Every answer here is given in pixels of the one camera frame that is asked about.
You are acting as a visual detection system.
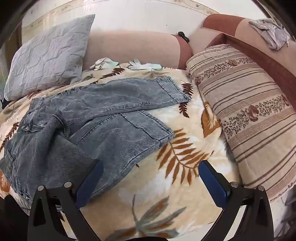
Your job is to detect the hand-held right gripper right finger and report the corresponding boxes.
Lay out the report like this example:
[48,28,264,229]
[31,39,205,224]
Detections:
[198,159,275,241]

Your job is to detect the blue-grey denim pants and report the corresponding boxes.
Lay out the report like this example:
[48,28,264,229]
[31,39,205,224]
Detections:
[0,76,192,204]

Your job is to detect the white work glove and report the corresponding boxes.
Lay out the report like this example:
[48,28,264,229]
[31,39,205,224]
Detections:
[90,58,119,70]
[128,59,162,70]

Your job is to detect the leaf-printed fleece blanket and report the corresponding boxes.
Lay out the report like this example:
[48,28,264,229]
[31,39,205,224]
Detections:
[0,61,243,241]

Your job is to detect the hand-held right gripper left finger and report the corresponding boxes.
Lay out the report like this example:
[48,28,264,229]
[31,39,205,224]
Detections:
[27,159,104,241]

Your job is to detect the small black object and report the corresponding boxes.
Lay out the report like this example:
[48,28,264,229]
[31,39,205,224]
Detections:
[178,31,190,43]

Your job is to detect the grey quilted pillow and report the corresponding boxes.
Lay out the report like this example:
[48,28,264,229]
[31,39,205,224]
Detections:
[3,14,96,102]

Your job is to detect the pink and brown sofa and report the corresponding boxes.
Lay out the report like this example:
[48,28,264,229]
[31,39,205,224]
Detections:
[82,13,296,109]

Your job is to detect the striped floral pillow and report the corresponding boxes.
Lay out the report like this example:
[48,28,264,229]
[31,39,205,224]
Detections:
[186,44,296,202]

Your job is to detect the grey crumpled cloth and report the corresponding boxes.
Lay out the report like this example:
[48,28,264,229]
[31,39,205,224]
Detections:
[248,19,291,50]

